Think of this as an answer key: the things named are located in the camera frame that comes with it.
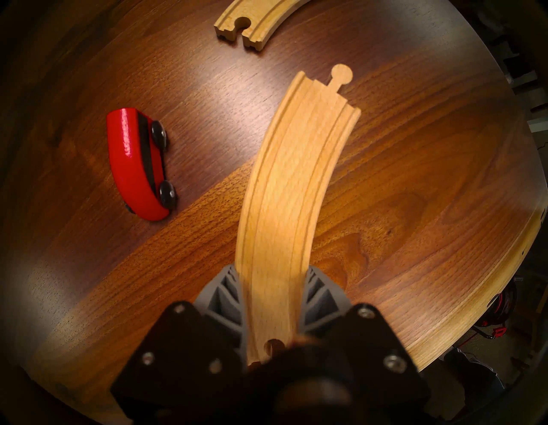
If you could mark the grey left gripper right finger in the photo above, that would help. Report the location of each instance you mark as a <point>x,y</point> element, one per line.
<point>372,355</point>

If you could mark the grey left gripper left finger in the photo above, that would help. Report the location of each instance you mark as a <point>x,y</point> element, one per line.
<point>184,355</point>

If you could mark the curved wooden track piece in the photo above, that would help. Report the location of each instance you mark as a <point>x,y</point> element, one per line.
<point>261,17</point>
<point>282,193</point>

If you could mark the red toy train car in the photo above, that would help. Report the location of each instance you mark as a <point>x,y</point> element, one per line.
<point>128,163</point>

